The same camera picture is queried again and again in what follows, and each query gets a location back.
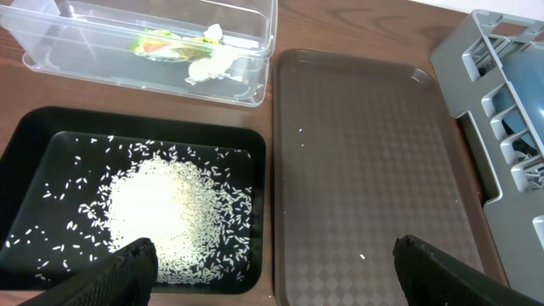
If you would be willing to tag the dark blue plate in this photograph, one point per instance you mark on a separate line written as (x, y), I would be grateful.
(525, 71)

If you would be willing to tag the white rice pile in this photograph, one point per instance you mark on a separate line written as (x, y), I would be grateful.
(172, 203)

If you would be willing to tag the brown serving tray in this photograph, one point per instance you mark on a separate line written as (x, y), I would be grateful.
(365, 152)

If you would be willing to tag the grey dishwasher rack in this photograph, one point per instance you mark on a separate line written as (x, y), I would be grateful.
(468, 66)

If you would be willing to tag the yellow green snack wrapper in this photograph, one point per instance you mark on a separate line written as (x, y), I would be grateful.
(166, 46)

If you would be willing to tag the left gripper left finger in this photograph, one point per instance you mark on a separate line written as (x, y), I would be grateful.
(126, 277)

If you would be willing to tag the clear plastic waste bin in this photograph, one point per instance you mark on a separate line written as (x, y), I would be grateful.
(89, 40)

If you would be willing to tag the white tissue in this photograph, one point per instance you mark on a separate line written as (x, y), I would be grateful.
(215, 61)

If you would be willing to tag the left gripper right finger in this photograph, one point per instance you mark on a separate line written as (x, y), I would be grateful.
(429, 276)

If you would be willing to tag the black rectangular tray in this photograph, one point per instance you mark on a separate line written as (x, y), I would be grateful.
(58, 162)

